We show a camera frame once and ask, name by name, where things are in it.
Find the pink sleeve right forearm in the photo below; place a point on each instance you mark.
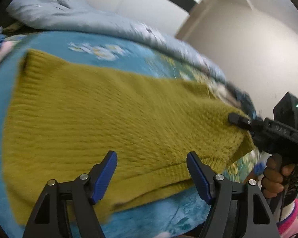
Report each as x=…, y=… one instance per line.
x=288, y=227

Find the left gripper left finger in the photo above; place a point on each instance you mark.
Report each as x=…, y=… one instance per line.
x=49, y=217

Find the wooden door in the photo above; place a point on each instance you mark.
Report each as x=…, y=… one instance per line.
x=195, y=16

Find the olive green knit sweater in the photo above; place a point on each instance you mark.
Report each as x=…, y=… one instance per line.
x=64, y=117

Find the floral teal plush blanket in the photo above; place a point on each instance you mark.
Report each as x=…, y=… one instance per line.
x=168, y=217

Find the grey blue denim garment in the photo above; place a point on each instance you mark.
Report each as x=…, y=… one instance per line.
x=247, y=105

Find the person right hand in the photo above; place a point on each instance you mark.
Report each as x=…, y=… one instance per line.
x=273, y=178

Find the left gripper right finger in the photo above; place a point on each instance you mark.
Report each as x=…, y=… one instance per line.
x=237, y=209

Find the light blue floral quilt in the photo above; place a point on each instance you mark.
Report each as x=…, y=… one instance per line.
x=77, y=15

